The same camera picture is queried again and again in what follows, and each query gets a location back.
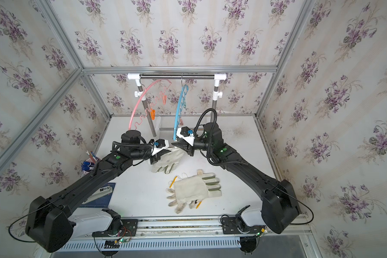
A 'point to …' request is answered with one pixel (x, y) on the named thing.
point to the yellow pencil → (174, 180)
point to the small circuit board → (109, 244)
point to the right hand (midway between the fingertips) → (177, 140)
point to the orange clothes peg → (152, 114)
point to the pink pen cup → (94, 160)
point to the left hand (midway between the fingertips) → (170, 148)
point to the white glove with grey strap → (167, 163)
